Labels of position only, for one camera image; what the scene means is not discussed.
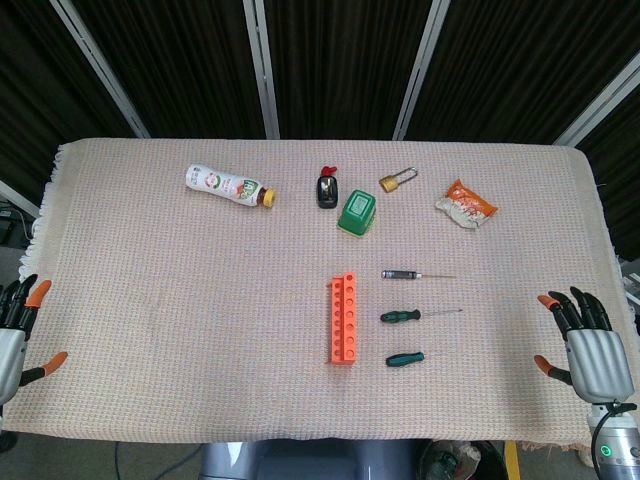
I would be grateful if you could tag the white drink bottle yellow cap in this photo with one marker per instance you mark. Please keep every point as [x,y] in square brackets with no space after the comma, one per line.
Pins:
[220,182]

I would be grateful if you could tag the orange screwdriver rack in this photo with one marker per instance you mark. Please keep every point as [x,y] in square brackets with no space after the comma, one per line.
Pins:
[336,345]

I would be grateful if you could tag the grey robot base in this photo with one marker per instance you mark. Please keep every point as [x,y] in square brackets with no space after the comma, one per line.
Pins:
[300,462]

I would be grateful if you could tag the teal black screwdriver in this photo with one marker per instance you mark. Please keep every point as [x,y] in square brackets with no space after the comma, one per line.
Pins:
[405,359]

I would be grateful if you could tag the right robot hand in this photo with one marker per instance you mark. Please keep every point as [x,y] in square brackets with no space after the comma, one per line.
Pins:
[597,360]

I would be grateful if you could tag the orange snack packet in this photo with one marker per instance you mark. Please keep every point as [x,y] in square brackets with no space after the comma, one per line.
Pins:
[465,202]

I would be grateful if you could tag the silver black precision screwdriver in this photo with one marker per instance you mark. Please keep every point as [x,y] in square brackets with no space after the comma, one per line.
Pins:
[400,274]

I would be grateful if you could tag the beige woven tablecloth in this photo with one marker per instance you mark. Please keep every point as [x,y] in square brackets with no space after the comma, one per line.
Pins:
[200,300]

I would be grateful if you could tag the black trash bin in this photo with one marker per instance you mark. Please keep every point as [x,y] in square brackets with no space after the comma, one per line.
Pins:
[450,462]

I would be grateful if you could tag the dark green black screwdriver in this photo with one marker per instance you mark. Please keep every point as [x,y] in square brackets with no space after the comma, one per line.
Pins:
[400,316]

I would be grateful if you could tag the brass padlock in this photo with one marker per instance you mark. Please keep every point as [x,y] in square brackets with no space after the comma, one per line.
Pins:
[388,184]

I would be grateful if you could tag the small black bottle red cap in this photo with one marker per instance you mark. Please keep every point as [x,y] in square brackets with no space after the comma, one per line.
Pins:
[327,192]

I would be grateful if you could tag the yellow bar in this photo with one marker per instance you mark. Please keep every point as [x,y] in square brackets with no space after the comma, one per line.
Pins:
[512,462]

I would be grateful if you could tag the grey partition post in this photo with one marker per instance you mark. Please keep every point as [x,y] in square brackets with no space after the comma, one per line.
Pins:
[262,75]
[600,104]
[15,197]
[419,75]
[101,70]

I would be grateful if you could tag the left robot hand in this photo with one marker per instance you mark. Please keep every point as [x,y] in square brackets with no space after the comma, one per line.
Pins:
[12,345]

